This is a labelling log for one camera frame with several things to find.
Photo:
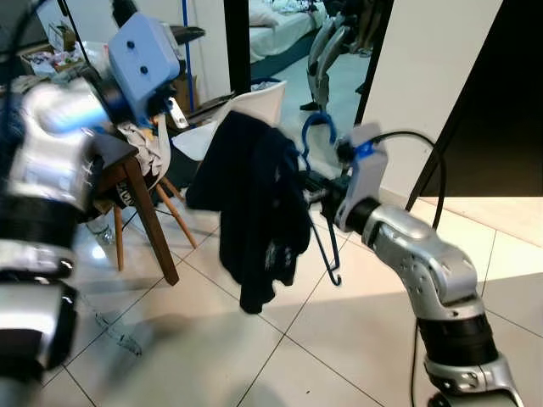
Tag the grey humanoid robot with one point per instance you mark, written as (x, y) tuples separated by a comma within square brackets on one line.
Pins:
[(327, 51)]

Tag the blue pole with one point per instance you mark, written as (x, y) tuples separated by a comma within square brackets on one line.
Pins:
[(187, 51)]

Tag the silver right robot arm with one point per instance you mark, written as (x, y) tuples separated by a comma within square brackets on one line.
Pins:
[(424, 271)]

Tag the blue plastic hanger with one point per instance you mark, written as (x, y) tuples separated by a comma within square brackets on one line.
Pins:
[(320, 118)]

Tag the white plastic chair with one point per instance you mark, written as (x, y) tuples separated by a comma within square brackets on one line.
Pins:
[(254, 102)]

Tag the pale crumpled clothes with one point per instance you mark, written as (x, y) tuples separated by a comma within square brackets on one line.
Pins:
[(148, 148)]

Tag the bed with white sheets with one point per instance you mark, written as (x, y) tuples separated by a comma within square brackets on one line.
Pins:
[(280, 25)]

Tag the clear plastic bottle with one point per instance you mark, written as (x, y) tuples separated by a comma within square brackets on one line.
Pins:
[(100, 231)]

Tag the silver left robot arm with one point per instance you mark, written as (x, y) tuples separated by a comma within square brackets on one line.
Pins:
[(51, 161)]

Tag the black door frame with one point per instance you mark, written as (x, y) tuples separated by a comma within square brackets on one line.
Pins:
[(237, 42)]

